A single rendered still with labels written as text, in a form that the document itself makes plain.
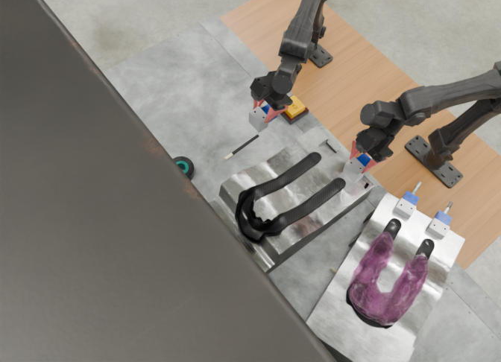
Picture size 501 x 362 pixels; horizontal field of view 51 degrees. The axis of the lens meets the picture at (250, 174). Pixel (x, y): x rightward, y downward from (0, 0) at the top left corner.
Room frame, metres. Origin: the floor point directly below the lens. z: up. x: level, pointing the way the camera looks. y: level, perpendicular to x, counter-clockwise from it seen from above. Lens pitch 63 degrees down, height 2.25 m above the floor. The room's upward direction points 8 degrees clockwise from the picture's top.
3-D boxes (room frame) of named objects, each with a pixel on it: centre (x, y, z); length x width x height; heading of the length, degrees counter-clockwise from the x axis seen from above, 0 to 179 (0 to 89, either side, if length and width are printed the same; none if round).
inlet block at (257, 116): (0.90, -0.03, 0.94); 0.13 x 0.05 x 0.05; 136
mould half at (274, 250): (0.63, -0.10, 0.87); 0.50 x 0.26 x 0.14; 136
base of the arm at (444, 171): (0.89, -0.58, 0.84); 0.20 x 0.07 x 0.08; 47
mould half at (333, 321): (0.45, -0.42, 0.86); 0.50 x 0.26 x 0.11; 153
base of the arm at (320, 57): (1.29, -0.14, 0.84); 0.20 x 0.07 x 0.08; 47
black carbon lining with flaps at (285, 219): (0.64, -0.12, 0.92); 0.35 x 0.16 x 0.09; 136
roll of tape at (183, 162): (0.72, 0.21, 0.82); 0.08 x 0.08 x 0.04
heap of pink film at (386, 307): (0.45, -0.41, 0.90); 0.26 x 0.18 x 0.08; 153
